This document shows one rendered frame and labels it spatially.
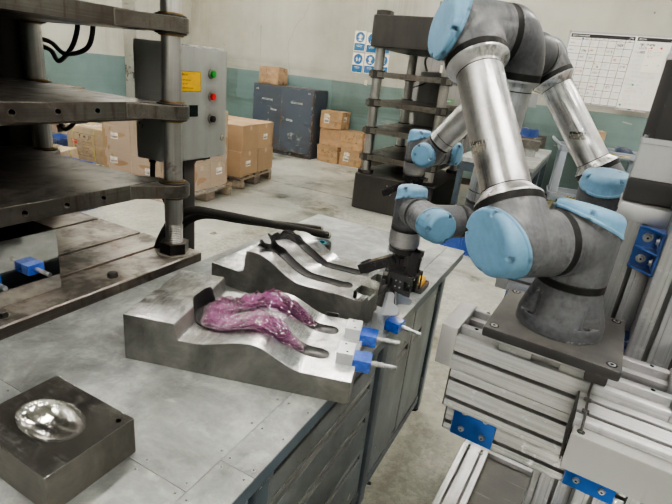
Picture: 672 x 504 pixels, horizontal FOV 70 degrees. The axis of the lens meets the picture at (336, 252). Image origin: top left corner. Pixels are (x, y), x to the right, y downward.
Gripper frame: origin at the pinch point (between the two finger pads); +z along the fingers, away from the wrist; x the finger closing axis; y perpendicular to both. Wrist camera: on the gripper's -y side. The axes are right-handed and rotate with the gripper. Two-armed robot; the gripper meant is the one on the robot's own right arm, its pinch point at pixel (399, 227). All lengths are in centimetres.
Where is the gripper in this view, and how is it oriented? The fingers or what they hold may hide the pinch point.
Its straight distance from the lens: 178.6
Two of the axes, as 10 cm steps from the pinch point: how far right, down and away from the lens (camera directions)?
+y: 8.0, 2.9, -5.3
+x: 5.9, -2.3, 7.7
